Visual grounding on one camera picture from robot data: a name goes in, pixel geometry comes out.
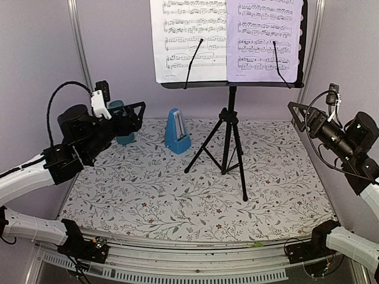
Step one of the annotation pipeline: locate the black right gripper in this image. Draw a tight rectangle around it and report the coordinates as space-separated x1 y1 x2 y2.
289 101 358 163

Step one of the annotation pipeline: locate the aluminium frame post right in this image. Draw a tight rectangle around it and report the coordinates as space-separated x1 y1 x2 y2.
296 0 326 104

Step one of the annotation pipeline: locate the blue metronome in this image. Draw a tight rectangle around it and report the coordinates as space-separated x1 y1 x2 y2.
165 108 191 154

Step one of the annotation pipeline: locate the purple sheet music page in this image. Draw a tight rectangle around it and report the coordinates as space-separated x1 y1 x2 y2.
226 0 304 83

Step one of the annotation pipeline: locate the teal ceramic vase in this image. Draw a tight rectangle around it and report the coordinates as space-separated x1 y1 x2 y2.
108 100 134 145

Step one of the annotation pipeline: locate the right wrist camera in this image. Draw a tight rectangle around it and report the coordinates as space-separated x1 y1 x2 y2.
326 83 342 122

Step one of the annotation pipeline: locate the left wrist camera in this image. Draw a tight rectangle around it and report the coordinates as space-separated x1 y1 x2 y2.
91 80 111 120

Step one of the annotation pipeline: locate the green tape piece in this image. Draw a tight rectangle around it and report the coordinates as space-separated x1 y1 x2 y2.
250 242 264 248

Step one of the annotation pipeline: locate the aluminium front rail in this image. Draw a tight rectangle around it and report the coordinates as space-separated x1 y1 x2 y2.
25 227 371 284

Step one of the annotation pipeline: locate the black music stand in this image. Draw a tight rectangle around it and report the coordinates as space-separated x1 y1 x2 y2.
159 0 309 204

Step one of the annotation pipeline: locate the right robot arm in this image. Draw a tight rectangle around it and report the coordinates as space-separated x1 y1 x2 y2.
288 102 378 279

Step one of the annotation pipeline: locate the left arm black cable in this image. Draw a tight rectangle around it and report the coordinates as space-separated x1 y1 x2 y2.
47 82 94 149

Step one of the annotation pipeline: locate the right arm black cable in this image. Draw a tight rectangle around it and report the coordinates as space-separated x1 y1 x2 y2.
304 90 379 186

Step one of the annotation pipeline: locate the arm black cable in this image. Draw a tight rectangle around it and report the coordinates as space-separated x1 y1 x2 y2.
47 82 94 149
304 90 379 186

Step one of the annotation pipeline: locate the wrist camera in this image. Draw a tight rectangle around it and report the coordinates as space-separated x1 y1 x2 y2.
326 83 342 122
91 80 111 120

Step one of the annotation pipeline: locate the sheet music booklet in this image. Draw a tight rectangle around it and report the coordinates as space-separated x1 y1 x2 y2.
150 0 227 83

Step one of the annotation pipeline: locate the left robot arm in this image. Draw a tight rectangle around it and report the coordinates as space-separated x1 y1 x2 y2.
1 102 146 264

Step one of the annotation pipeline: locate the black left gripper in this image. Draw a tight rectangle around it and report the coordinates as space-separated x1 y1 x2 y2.
81 101 146 162

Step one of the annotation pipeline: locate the floral table mat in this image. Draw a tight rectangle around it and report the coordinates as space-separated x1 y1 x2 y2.
60 119 335 242

